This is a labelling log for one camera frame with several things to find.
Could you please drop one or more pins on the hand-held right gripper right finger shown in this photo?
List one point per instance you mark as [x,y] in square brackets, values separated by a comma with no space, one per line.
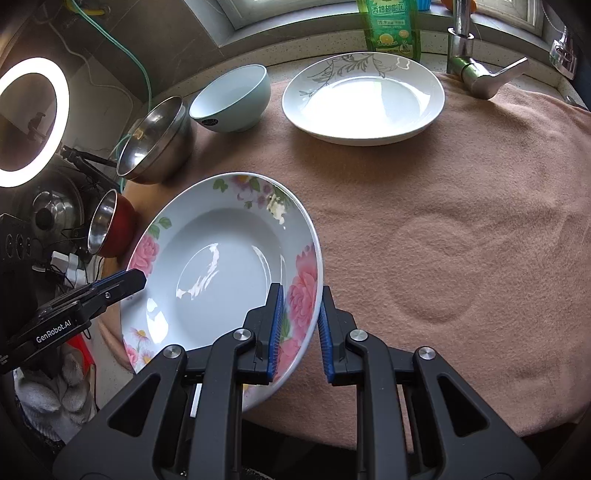
[324,341]

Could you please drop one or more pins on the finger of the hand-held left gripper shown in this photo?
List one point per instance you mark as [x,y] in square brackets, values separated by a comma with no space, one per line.
[122,282]

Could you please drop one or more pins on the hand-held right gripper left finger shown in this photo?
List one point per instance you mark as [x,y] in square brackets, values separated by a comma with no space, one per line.
[275,332]

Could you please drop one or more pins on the red steel bowl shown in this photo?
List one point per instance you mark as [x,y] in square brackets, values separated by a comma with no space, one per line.
[122,226]

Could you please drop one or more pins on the floral plate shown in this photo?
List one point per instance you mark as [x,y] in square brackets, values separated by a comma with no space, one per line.
[217,258]

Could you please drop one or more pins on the large steel bowl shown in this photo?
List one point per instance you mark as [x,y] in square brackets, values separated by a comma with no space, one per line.
[152,143]

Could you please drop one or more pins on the white plate with grey leaves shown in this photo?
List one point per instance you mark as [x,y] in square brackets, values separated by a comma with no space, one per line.
[364,106]

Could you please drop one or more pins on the person's left hand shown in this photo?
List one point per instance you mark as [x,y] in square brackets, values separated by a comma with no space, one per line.
[51,397]

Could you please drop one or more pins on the white plug adapter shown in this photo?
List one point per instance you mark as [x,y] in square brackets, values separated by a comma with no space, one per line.
[69,267]

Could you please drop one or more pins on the black power strip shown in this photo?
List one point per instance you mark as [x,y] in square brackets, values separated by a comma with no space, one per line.
[14,242]

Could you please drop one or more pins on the black light stand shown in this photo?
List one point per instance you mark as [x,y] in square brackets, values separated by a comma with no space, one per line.
[87,159]

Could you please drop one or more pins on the pink towel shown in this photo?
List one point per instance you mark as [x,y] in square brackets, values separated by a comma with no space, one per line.
[461,207]

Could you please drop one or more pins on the light blue bowl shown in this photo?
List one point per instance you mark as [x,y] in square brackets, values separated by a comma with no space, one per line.
[240,99]

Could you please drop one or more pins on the steel faucet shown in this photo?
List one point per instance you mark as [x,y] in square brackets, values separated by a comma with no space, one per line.
[475,74]

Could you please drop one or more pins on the green dish soap bottle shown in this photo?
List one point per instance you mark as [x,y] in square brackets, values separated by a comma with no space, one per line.
[388,27]

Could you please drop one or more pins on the blue container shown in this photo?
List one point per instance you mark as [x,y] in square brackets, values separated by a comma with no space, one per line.
[424,3]

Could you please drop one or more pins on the orange fruit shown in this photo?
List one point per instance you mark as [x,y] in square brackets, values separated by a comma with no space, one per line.
[450,3]

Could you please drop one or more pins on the clear suction hook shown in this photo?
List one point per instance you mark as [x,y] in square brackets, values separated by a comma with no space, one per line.
[563,53]

